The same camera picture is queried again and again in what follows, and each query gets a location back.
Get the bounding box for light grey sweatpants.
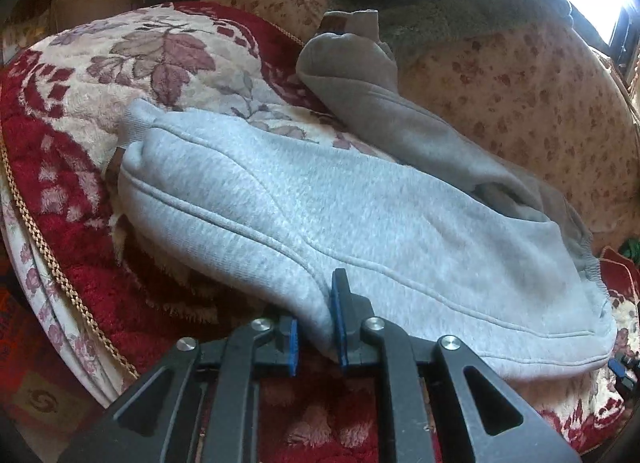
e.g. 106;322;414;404
118;33;617;379

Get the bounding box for red floral plush blanket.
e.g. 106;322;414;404
0;0;640;463

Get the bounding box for beige floral quilt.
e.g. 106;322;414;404
211;0;639;249

